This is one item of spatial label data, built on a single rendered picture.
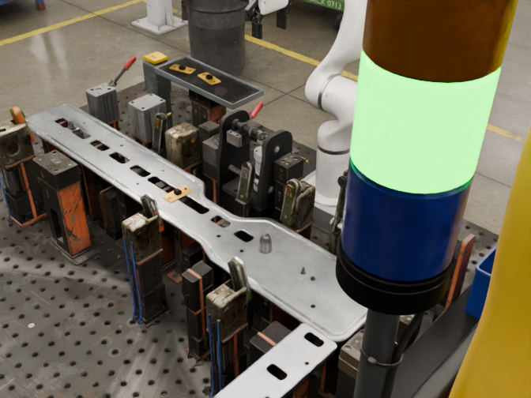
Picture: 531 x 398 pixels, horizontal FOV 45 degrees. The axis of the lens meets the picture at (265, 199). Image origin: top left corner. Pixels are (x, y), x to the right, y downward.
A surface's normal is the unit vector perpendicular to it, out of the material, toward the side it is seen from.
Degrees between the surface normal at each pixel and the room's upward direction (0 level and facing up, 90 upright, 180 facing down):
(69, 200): 90
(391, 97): 90
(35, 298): 0
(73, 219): 90
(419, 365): 0
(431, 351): 0
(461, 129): 90
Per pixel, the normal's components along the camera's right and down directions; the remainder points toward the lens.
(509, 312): -0.73, 0.39
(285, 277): 0.02, -0.80
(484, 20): 0.33, 0.57
